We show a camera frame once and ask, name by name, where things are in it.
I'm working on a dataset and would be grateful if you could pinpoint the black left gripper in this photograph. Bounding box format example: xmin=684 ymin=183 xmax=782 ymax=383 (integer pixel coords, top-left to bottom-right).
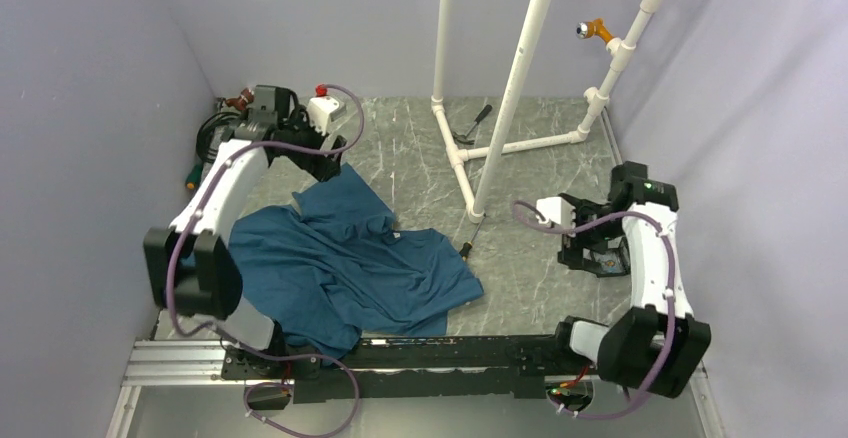
xmin=278 ymin=105 xmax=346 ymax=182

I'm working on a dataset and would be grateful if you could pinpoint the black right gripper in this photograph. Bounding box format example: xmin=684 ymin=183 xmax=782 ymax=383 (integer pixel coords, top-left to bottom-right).
xmin=556 ymin=196 xmax=625 ymax=274

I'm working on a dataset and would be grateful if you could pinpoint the blue t-shirt garment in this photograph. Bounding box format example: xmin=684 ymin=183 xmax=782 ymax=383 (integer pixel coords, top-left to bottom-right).
xmin=228 ymin=164 xmax=484 ymax=358

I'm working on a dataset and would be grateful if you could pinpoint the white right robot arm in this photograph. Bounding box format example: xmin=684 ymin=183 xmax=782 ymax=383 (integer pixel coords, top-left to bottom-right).
xmin=550 ymin=161 xmax=712 ymax=398

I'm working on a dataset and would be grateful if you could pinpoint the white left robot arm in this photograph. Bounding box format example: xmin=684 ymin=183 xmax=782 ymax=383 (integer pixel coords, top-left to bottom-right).
xmin=143 ymin=84 xmax=352 ymax=378

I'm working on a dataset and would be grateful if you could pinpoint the white PVC pipe rack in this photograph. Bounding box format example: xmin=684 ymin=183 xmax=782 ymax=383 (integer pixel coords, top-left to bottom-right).
xmin=429 ymin=0 xmax=686 ymax=226

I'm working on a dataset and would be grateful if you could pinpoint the orange hook peg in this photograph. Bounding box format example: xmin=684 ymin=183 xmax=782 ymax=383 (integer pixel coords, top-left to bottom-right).
xmin=575 ymin=18 xmax=615 ymax=44

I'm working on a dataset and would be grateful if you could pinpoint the black open frame box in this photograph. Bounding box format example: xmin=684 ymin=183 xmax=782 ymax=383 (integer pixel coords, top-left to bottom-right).
xmin=593 ymin=238 xmax=631 ymax=278

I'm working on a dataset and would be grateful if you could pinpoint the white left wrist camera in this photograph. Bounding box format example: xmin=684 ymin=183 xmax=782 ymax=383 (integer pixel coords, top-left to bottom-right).
xmin=306 ymin=84 xmax=346 ymax=136

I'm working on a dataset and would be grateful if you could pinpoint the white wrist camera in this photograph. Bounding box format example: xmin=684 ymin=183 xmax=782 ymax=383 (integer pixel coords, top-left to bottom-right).
xmin=535 ymin=196 xmax=574 ymax=229
xmin=306 ymin=84 xmax=346 ymax=136

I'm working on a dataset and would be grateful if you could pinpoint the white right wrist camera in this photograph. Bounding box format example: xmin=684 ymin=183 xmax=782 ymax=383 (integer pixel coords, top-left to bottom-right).
xmin=535 ymin=196 xmax=574 ymax=229

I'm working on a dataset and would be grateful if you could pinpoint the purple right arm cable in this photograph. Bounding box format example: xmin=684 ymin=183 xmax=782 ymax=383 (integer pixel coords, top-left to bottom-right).
xmin=511 ymin=199 xmax=680 ymax=421

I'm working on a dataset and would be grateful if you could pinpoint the black coiled cable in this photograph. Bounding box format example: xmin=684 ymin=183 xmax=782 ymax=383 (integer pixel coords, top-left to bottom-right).
xmin=185 ymin=111 xmax=248 ymax=191

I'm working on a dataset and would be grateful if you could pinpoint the black handled screwdriver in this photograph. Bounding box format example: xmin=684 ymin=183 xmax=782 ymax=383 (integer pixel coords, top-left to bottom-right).
xmin=459 ymin=216 xmax=486 ymax=261

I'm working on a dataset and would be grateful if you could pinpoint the black handled hammer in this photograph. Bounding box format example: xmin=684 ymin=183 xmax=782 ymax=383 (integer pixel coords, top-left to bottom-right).
xmin=458 ymin=104 xmax=493 ymax=145

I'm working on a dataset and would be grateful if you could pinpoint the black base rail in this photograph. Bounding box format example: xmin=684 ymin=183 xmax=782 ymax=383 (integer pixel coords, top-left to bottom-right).
xmin=221 ymin=335 xmax=592 ymax=404

